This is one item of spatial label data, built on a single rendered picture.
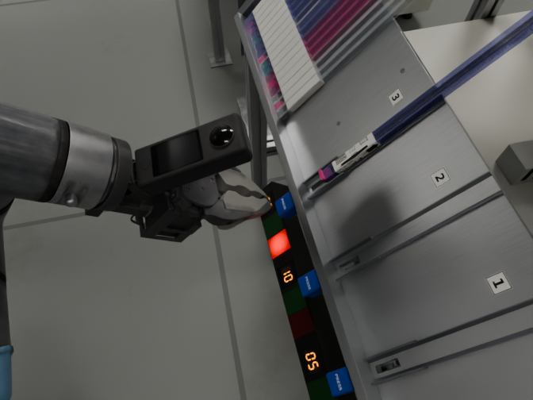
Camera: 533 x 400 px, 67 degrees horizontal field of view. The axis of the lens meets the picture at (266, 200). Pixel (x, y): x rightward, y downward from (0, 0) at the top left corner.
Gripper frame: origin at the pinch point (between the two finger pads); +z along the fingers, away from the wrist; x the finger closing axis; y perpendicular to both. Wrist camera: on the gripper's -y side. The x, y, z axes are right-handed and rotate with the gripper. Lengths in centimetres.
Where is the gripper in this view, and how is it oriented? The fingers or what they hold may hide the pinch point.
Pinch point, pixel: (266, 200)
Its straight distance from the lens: 51.1
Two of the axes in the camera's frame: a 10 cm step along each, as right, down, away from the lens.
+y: -6.5, 5.1, 5.6
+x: 2.4, 8.4, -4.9
